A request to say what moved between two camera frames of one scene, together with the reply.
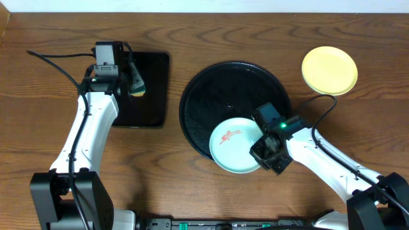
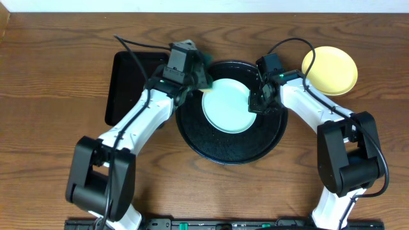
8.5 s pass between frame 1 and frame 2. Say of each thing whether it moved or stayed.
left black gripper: moved
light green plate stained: moved
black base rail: stayed
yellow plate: stayed
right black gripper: moved
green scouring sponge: moved
